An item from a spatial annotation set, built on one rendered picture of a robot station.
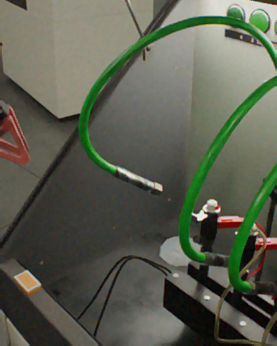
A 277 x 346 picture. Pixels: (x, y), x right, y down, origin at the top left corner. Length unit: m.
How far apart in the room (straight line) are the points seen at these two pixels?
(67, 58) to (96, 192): 2.59
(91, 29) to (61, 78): 0.43
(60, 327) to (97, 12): 2.99
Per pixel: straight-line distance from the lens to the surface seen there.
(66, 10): 3.51
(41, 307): 0.90
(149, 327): 1.01
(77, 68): 3.66
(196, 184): 0.59
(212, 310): 0.85
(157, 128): 1.11
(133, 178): 0.79
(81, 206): 1.05
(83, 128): 0.73
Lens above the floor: 1.59
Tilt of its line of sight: 30 degrees down
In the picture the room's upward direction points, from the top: 1 degrees clockwise
